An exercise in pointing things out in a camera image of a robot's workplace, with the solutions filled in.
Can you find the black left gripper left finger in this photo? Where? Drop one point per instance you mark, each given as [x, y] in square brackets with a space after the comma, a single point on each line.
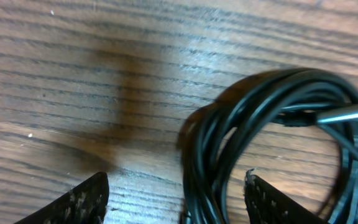
[84, 204]

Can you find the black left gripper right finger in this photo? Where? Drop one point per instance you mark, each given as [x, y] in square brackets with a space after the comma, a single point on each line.
[267, 205]

